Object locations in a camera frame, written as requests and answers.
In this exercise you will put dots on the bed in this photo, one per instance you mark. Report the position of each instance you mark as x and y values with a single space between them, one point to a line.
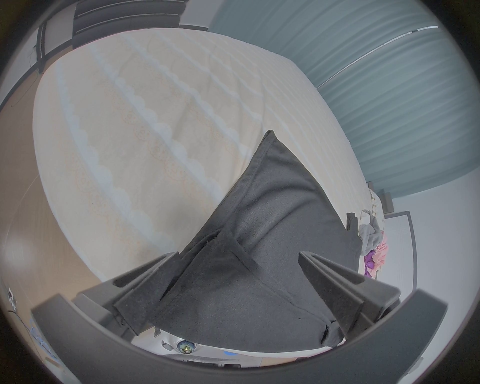
131 131

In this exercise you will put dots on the black T-shirt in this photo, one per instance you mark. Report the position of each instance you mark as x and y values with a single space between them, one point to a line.
262 262

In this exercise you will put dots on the grey bedside table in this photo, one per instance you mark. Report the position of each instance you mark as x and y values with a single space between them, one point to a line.
386 202

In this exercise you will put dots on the blue-green curtain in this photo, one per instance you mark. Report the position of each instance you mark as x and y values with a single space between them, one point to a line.
412 131
300 37

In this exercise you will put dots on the black chest of drawers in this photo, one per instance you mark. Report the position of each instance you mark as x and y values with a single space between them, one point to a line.
131 22

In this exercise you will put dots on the pink garment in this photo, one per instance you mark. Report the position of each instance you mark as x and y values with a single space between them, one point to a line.
382 251

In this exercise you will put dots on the white printed pillow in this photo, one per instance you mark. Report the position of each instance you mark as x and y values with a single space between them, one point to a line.
375 200

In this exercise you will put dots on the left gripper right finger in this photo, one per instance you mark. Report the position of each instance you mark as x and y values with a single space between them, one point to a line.
348 292

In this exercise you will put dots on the purple garment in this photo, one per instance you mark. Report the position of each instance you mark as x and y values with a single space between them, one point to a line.
369 260

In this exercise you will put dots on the grey garment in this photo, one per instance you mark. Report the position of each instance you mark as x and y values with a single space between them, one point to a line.
371 234

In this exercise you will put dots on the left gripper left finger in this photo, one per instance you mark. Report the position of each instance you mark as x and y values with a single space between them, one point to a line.
138 296

